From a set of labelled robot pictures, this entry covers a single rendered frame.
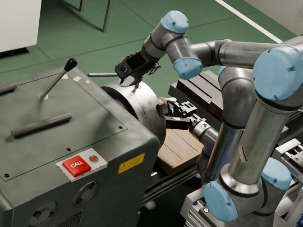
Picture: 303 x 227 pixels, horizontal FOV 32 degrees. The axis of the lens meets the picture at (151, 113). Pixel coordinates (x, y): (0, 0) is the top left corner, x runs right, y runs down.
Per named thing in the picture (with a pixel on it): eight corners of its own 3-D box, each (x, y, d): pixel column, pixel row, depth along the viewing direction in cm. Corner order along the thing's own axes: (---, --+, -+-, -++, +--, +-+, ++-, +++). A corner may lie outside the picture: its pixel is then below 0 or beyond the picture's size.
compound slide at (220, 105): (223, 121, 232) (227, 113, 229) (207, 109, 237) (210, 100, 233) (250, 108, 245) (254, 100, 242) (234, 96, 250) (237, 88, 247)
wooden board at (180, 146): (169, 175, 212) (172, 169, 210) (113, 124, 229) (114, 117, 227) (215, 150, 231) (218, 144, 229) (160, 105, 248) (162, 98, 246)
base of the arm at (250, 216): (280, 226, 163) (292, 205, 157) (250, 247, 153) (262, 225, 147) (245, 194, 170) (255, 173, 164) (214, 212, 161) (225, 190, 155)
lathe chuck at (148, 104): (140, 178, 198) (157, 113, 180) (88, 131, 213) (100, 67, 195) (156, 170, 204) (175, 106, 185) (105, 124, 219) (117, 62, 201)
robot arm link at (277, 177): (286, 206, 156) (304, 175, 148) (254, 220, 148) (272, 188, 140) (259, 179, 163) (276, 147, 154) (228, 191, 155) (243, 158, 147)
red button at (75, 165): (74, 179, 146) (75, 174, 145) (61, 166, 149) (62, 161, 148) (90, 171, 150) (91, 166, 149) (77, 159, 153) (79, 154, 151)
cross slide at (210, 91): (242, 139, 232) (245, 132, 230) (175, 87, 253) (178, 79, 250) (265, 127, 244) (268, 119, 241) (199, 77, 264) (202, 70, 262)
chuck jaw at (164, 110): (138, 123, 198) (158, 118, 189) (134, 111, 198) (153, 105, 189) (158, 115, 205) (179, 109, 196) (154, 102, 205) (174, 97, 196)
